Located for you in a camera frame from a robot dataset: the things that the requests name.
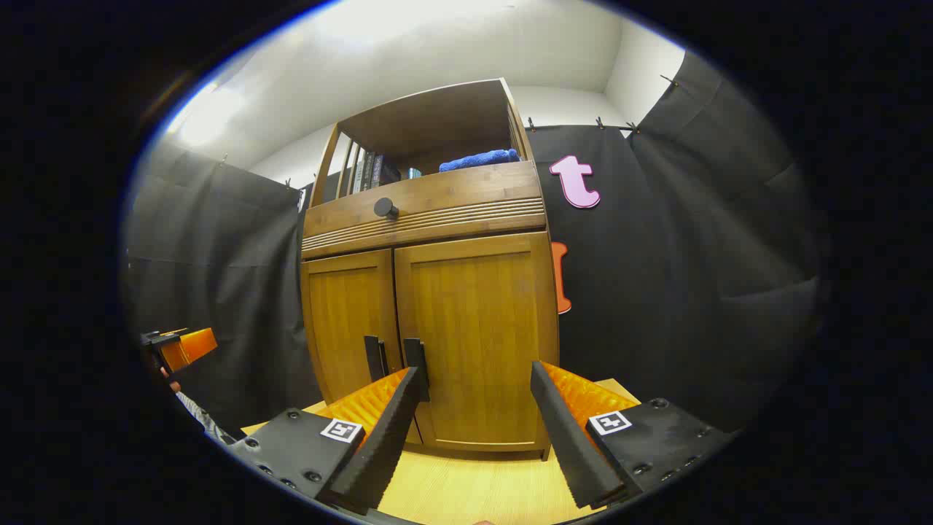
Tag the wooden double-door shoe cabinet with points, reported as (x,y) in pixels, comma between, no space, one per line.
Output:
(430,120)

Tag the black backdrop cloth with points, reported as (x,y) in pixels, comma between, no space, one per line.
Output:
(656,292)

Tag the wooden drawer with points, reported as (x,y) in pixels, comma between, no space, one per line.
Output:
(466,193)

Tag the blue spine book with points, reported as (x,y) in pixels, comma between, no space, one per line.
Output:
(377,170)

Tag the blue folded towel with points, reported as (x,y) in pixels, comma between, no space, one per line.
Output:
(477,160)

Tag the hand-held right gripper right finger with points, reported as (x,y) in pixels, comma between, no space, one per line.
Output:
(572,445)

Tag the grey spine book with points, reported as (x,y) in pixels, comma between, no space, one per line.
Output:
(367,172)

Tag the black round drawer knob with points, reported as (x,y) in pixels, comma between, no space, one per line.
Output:
(385,208)

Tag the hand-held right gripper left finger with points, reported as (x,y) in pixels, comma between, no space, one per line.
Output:
(379,452)

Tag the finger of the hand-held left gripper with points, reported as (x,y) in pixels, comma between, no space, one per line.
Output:
(191,346)

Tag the wooden cabinet door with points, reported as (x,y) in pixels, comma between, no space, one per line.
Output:
(481,313)
(346,313)

